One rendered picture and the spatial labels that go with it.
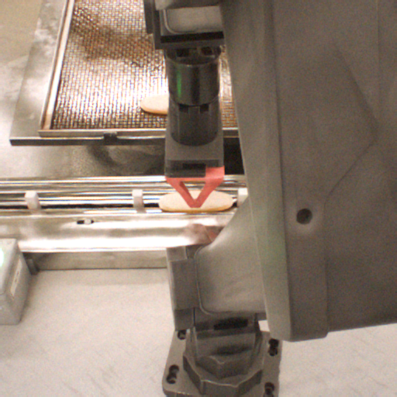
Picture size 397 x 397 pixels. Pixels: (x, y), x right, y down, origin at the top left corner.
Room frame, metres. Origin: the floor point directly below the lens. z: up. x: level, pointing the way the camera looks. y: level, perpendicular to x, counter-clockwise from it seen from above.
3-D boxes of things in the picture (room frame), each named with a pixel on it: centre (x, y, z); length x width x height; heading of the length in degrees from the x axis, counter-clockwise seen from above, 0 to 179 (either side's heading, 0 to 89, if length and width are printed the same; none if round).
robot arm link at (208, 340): (0.27, -0.02, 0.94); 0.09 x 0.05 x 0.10; 9
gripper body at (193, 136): (0.47, 0.01, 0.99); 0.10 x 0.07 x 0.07; 1
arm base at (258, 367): (0.25, -0.03, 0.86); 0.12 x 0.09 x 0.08; 79
